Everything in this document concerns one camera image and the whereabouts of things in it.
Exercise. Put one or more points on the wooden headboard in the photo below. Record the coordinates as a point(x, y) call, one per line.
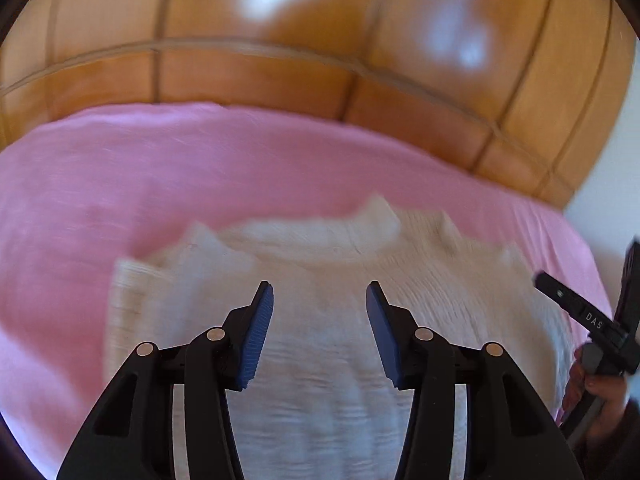
point(524, 93)

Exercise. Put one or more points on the person's right hand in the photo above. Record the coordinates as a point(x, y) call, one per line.
point(611, 391)

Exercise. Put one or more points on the pink bedspread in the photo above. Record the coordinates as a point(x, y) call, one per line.
point(125, 181)

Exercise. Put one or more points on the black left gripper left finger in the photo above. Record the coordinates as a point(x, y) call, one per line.
point(159, 394)

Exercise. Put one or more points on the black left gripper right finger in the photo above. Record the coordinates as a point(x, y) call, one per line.
point(472, 405)

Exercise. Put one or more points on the cream knitted sweater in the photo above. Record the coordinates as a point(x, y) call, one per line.
point(320, 405)

